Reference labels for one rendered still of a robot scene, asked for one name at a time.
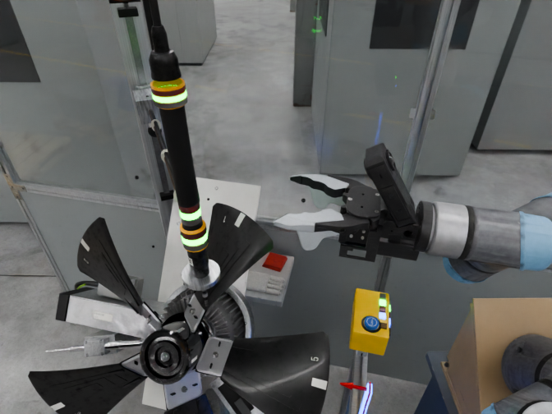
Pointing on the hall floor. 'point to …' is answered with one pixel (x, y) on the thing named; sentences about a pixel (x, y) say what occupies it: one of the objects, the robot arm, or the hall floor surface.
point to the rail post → (347, 389)
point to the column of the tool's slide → (134, 98)
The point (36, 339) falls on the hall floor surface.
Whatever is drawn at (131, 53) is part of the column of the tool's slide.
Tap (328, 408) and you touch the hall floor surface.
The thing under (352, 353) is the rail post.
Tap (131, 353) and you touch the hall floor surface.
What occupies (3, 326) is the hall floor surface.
